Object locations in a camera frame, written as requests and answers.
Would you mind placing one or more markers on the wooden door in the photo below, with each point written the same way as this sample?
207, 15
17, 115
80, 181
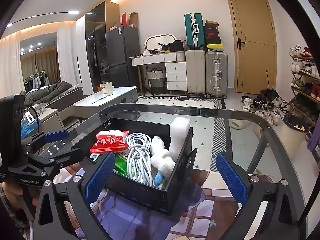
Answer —
252, 55

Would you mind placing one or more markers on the red paper bag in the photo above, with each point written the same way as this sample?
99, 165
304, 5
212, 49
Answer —
124, 19

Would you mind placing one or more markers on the grey refrigerator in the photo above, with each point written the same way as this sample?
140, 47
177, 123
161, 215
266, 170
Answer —
122, 57

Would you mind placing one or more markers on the orange tissue box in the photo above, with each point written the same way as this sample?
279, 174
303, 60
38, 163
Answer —
100, 88

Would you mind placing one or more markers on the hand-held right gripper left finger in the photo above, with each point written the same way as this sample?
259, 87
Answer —
100, 177

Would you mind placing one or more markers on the white dressing table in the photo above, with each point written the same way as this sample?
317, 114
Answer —
176, 77

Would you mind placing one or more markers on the white side cabinet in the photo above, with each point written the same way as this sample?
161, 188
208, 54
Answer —
52, 122

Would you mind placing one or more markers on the purple yoga mat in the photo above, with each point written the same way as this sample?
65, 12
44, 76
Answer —
313, 140

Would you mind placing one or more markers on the white cup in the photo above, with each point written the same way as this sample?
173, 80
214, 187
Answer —
109, 89

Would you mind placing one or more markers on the dark glass wardrobe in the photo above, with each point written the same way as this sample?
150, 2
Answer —
97, 42

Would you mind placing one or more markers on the black cardboard box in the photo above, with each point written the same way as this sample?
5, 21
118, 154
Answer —
140, 192

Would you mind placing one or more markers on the cream trash bin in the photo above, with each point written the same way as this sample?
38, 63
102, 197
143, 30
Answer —
292, 135

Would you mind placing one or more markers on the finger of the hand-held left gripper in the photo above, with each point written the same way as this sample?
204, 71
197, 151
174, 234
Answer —
72, 155
56, 135

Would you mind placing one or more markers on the red snack packet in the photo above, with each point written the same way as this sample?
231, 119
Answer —
107, 143

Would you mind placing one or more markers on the wooden shoe rack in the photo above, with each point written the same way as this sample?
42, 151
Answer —
303, 93

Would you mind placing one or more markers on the black bag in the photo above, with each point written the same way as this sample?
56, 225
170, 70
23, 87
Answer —
176, 46

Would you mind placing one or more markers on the dark grey blanket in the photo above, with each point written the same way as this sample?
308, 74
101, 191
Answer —
47, 92

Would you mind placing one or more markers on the beige slipper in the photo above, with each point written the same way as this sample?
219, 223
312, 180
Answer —
240, 124

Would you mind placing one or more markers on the green white packet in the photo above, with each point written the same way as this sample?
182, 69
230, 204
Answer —
122, 165

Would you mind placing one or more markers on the white grey coffee table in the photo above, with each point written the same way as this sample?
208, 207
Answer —
117, 97

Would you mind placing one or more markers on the white curtain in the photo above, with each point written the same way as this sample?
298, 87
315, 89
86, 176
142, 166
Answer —
70, 60

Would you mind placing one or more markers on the printed table mat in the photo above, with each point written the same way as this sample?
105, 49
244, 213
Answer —
200, 217

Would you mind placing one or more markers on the black handheld appliance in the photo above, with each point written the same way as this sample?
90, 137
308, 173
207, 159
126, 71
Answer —
184, 97

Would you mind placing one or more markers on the black shoe box red logo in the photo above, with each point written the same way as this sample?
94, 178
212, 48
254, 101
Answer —
212, 34

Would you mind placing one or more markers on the red white thin packet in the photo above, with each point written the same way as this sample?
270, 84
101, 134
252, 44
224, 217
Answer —
112, 132

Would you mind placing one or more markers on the plain black shoe box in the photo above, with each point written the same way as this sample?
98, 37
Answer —
213, 40

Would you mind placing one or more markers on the teal suitcase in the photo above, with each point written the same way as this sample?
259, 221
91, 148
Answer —
193, 30

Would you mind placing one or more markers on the woven laundry basket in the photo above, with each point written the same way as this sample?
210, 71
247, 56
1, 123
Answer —
156, 82

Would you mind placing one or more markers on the glass table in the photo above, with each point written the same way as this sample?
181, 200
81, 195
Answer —
160, 102

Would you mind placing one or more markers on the grey bed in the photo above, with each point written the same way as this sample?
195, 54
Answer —
65, 102

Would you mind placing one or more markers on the black umbrella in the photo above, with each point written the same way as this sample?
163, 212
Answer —
270, 92

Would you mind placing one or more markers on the white blue plush toy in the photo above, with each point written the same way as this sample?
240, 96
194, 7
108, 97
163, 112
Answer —
160, 160

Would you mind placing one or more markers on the flat cardboard carton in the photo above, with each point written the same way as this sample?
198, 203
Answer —
133, 19

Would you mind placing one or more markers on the silver suitcase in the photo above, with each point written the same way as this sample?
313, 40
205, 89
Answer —
216, 75

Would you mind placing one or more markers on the pile of shoes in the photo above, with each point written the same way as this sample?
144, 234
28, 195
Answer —
265, 107

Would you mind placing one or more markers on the open brown shoe box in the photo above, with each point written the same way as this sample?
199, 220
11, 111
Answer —
211, 23

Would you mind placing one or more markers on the person's left forearm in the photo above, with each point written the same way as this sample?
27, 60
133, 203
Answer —
5, 212

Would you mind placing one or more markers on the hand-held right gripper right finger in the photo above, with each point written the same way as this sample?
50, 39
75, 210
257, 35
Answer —
231, 177

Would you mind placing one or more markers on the person's left hand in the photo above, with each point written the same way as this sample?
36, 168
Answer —
12, 192

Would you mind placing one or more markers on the oval white mirror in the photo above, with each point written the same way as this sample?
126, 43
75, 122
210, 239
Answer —
156, 41

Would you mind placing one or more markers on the white foam block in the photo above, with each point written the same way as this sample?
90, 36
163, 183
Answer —
178, 130

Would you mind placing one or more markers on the beige suitcase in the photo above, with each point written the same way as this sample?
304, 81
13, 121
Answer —
196, 71

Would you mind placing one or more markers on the clothes rack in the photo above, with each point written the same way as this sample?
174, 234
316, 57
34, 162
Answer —
37, 80

